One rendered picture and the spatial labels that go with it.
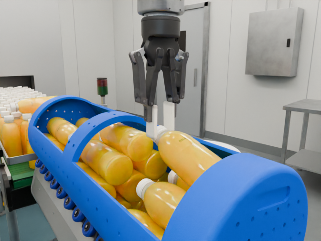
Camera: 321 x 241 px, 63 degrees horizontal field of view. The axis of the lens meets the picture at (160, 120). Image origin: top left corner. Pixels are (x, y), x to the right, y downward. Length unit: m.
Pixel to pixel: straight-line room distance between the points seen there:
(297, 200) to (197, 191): 0.18
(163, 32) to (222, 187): 0.29
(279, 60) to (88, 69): 3.89
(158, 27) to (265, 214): 0.35
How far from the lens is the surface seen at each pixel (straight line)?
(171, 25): 0.50
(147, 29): 0.50
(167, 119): 0.56
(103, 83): 1.59
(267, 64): 3.72
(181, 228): 0.34
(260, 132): 4.10
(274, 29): 3.71
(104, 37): 6.21
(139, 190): 0.51
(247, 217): 0.36
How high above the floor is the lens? 1.38
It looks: 13 degrees down
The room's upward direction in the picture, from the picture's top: straight up
